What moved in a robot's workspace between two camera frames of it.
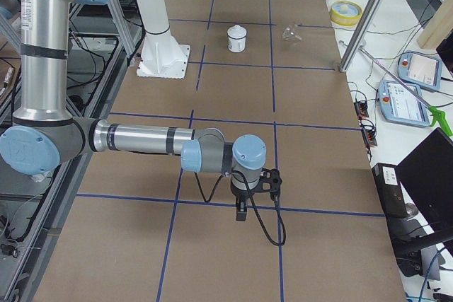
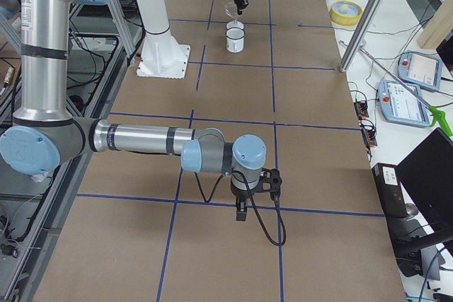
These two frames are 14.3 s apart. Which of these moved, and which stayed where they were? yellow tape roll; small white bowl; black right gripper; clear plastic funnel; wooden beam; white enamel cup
Moved: clear plastic funnel; small white bowl
Stayed: wooden beam; yellow tape roll; white enamel cup; black right gripper
